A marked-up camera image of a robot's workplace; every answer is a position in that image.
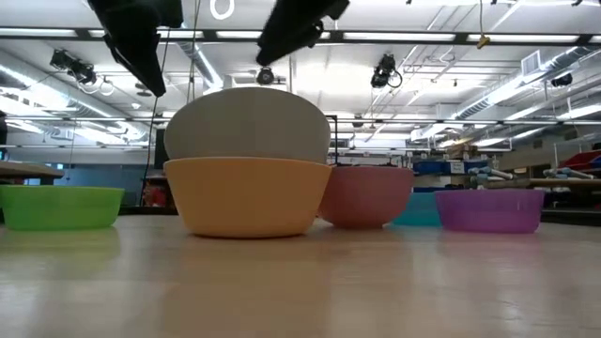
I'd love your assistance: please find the orange plastic bowl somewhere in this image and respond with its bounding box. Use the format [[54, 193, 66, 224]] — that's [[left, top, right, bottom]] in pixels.
[[162, 156, 333, 239]]

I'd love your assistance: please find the red background object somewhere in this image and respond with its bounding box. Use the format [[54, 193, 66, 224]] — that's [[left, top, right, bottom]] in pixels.
[[142, 179, 176, 208]]

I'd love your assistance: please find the green plastic bowl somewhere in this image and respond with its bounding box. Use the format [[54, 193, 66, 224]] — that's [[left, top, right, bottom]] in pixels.
[[0, 184, 126, 232]]

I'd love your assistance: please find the white plastic bowl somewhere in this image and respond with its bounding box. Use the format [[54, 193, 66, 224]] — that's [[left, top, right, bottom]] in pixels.
[[162, 86, 332, 165]]

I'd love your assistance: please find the silver ventilation duct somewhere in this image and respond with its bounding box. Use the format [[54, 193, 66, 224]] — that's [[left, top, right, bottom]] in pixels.
[[451, 45, 601, 121]]

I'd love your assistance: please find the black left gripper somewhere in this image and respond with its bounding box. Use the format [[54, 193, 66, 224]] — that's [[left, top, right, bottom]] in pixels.
[[86, 0, 184, 99]]

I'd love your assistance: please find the wooden background table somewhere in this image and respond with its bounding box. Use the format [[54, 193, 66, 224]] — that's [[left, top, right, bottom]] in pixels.
[[0, 161, 66, 186]]

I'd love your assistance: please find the blue storage bin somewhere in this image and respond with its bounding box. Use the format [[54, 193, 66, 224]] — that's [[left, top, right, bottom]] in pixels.
[[412, 160, 481, 177]]

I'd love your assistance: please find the teal plastic bowl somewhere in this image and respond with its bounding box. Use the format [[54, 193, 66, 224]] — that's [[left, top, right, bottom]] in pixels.
[[391, 191, 443, 228]]

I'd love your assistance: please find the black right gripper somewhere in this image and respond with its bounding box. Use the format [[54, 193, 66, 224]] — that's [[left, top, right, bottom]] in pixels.
[[254, 0, 351, 68]]

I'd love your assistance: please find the red storage bin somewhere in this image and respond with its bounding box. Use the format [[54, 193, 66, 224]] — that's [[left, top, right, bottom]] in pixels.
[[557, 149, 601, 172]]

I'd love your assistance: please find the black ceiling camera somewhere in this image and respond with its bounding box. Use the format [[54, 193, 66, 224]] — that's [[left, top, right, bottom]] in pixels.
[[49, 48, 99, 86], [255, 66, 276, 87], [369, 53, 404, 90]]

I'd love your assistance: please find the white ring light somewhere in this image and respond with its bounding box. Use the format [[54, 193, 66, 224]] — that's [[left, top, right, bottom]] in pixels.
[[208, 0, 236, 22]]

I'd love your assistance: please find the purple plastic bowl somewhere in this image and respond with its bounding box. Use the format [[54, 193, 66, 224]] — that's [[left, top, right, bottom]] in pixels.
[[434, 188, 547, 235]]

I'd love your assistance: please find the black wire shelf frame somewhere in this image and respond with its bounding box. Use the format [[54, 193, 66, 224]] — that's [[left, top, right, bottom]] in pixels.
[[323, 114, 340, 166]]

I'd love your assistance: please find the yellow hanging cord plug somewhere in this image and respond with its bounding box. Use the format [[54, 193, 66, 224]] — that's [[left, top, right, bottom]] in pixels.
[[475, 0, 492, 51]]

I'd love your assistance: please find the black hanging cable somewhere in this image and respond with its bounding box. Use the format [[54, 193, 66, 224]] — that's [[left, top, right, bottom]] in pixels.
[[139, 26, 173, 207]]

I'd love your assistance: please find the black overhead frame beam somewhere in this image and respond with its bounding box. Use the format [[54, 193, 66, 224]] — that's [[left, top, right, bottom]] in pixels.
[[0, 25, 601, 47]]

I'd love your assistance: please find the pink plastic bowl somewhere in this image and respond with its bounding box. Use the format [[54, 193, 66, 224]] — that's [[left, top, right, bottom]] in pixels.
[[317, 164, 416, 231]]

